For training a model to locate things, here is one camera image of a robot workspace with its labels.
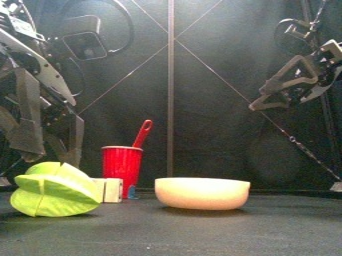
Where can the small white box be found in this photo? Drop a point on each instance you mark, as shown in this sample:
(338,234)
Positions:
(111,190)

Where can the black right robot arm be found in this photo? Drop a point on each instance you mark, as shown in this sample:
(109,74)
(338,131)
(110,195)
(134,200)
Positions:
(321,13)

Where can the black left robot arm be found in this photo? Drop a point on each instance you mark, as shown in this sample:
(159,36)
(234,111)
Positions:
(8,20)

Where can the red plastic cup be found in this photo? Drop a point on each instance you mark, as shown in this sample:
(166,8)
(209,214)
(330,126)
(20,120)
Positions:
(121,166)

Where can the green toy starfruit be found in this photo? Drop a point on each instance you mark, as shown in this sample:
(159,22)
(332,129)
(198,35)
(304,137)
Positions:
(55,191)

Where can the small blue toy piece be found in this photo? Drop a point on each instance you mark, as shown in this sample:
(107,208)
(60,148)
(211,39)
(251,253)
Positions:
(133,193)

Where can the white bowl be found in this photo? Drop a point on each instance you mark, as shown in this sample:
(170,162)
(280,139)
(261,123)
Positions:
(202,193)

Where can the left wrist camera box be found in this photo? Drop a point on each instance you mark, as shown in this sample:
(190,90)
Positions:
(84,45)

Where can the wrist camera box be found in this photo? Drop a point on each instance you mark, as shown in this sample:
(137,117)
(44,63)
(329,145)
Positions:
(84,45)
(292,35)

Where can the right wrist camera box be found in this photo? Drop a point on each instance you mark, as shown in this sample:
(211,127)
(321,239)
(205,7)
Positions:
(292,35)

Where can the frame foot bracket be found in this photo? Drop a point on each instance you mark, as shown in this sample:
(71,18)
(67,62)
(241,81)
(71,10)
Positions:
(337,186)
(3,182)

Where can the vertical metal frame pole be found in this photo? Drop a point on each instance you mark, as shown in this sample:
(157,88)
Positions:
(170,100)

